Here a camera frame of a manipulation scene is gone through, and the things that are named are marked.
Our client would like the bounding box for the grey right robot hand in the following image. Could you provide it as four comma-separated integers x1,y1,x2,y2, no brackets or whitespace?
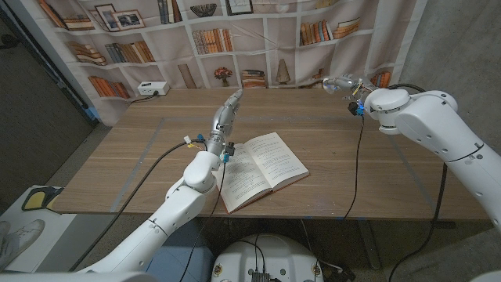
323,74,379,103

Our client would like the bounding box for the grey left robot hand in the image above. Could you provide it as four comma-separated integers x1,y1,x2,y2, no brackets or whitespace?
205,89,244,156

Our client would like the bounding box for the open book red cover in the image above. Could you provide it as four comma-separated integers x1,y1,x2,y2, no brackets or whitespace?
213,132,311,215

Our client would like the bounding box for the white power strip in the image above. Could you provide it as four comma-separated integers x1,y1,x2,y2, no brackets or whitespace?
137,81,171,97

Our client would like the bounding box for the printed bookshelf backdrop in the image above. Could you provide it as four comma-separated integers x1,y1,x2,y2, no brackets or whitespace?
7,0,428,127

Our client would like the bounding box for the blue floor mat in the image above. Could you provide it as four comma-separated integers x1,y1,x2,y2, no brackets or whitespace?
146,219,215,282

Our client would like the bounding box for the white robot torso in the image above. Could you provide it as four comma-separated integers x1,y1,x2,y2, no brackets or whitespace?
210,233,325,282

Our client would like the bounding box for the grey finned torso module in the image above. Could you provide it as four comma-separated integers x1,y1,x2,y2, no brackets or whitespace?
250,269,272,282

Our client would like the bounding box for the grey table leg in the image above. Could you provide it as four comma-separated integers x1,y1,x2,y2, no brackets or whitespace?
358,219,383,271

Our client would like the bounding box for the black floor adapter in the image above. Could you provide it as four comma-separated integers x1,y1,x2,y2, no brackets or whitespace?
321,261,356,282

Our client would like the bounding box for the white floor board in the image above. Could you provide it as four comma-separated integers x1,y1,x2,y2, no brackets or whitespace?
0,184,77,273

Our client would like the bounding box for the yellow and black pad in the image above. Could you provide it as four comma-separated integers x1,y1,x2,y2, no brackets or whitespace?
21,186,65,212

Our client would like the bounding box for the white sneaker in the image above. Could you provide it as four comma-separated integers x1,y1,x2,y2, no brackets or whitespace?
0,219,46,270

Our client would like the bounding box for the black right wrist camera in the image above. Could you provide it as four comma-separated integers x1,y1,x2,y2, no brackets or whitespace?
347,100,366,118

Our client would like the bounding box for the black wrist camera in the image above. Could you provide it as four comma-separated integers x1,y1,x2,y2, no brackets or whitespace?
347,100,366,118
221,141,236,164

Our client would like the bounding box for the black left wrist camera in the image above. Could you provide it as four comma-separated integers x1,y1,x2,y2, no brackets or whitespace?
221,141,236,164

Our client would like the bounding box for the black power strip cable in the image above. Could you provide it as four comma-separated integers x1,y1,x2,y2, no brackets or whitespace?
130,92,160,105

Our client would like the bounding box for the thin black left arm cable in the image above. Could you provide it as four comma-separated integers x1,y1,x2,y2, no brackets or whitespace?
178,161,227,282

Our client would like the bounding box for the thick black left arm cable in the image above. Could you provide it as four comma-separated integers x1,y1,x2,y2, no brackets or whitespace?
69,140,196,272

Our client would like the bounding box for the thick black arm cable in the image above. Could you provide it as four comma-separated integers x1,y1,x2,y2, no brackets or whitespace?
386,82,448,282
69,140,196,272

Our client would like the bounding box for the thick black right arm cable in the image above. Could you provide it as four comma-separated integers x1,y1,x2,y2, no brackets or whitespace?
386,82,448,282

